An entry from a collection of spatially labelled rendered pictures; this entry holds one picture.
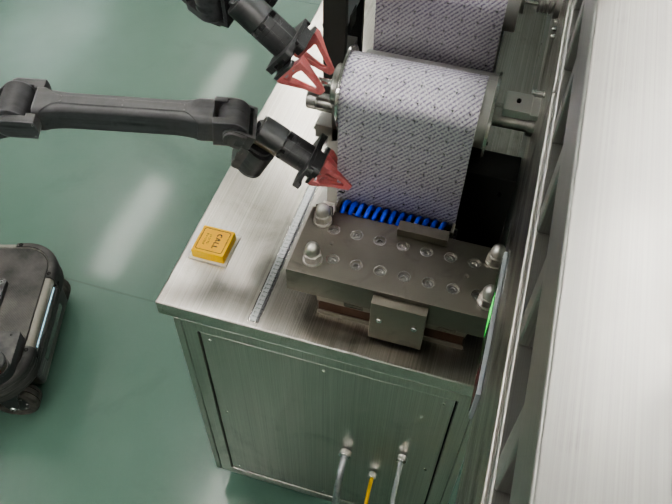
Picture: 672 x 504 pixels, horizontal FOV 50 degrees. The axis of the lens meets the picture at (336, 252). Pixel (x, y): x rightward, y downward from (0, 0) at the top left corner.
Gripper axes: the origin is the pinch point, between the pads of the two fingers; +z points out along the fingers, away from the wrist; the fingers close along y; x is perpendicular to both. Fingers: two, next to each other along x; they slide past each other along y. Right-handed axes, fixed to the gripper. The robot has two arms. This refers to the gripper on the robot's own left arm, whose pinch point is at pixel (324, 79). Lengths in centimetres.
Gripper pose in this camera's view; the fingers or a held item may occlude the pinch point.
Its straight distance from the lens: 130.6
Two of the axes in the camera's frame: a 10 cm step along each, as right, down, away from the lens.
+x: 6.3, -3.3, -7.1
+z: 7.2, 5.9, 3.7
